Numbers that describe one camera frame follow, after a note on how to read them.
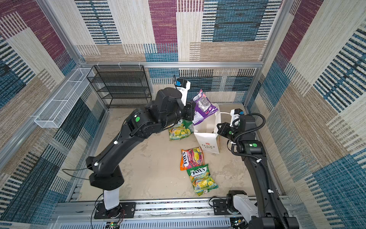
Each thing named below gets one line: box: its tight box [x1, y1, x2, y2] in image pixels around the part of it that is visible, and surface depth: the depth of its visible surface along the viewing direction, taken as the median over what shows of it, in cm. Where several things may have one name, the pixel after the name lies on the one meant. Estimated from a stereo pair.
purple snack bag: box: [192, 89, 219, 126], surface depth 63 cm
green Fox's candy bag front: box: [186, 163, 219, 197], surface depth 81 cm
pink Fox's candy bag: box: [180, 146, 205, 171], surface depth 90 cm
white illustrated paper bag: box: [193, 103, 222, 155], surface depth 77 cm
